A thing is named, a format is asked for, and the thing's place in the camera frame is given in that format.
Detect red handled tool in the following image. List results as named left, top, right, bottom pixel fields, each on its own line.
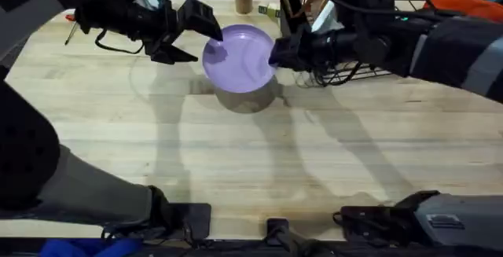
left=64, top=13, right=80, bottom=46

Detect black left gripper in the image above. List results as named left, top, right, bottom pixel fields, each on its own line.
left=75, top=0, right=224, bottom=66

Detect orange cloth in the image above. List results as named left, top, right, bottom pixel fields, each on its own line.
left=423, top=0, right=503, bottom=24

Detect black wire dish rack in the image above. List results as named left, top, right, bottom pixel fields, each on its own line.
left=298, top=61, right=394, bottom=89

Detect wooden utensil holder cup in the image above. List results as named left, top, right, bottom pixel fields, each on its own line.
left=234, top=0, right=255, bottom=16

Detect dark blue cloth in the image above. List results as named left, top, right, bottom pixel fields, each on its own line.
left=38, top=237, right=143, bottom=257

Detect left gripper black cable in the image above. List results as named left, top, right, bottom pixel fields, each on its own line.
left=94, top=28, right=145, bottom=56

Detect small green yellow box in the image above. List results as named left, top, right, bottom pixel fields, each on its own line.
left=258, top=2, right=281, bottom=19

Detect purple plate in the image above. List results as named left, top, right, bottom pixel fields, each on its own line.
left=201, top=24, right=278, bottom=94

